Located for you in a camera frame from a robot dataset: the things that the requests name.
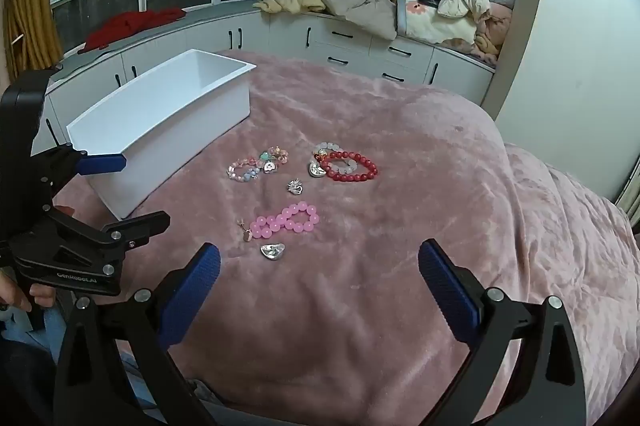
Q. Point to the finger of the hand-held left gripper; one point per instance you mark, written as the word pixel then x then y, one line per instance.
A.
pixel 145 222
pixel 102 163

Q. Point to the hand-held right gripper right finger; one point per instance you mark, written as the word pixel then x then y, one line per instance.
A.
pixel 450 291

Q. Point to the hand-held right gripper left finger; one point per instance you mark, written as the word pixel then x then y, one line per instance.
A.
pixel 192 301

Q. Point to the white rectangular storage box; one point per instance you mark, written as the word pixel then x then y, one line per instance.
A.
pixel 165 116

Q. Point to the small silver ornate charm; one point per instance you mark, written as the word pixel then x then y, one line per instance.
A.
pixel 296 187

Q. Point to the person's left hand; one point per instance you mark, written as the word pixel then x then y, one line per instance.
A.
pixel 20 300

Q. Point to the red cloth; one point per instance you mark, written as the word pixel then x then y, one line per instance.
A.
pixel 130 26

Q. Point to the pink plush blanket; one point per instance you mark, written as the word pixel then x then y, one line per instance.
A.
pixel 400 156

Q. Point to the pink fleece cloth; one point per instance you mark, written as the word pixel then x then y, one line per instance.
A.
pixel 492 31

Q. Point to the white floral blanket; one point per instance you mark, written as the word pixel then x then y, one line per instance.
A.
pixel 430 23

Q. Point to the white window seat cabinets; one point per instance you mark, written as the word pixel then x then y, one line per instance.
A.
pixel 350 41

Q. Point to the cream puffy jacket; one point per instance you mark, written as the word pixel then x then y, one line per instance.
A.
pixel 460 1

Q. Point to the beige jacket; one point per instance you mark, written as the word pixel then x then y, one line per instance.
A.
pixel 360 1

